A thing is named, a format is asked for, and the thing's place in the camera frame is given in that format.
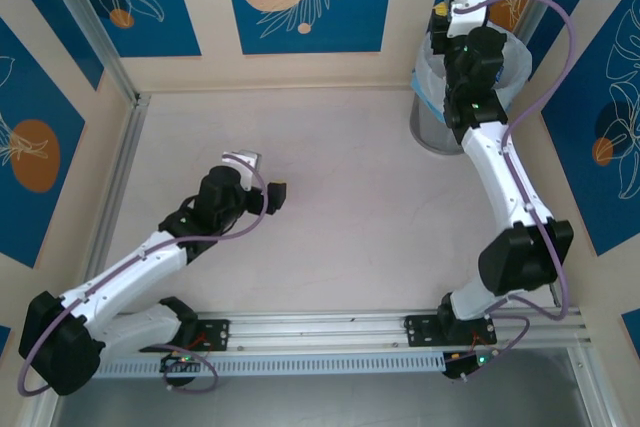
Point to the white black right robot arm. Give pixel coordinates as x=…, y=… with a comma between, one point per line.
x=500, y=172

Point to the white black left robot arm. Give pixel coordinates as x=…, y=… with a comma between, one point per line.
x=125, y=272

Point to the trash bin with plastic liner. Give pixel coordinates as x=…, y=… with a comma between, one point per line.
x=430, y=82

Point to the grey round bin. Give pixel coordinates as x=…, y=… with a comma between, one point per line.
x=430, y=132

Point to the black controller board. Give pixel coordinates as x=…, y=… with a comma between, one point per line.
x=465, y=364
x=180, y=361

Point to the grey metal sheet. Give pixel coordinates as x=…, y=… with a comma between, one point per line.
x=320, y=402

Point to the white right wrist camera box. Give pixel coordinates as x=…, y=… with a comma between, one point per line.
x=467, y=12

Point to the aluminium side rail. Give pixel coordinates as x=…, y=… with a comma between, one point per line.
x=120, y=162

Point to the aluminium rail frame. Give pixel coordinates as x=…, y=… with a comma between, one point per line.
x=320, y=327

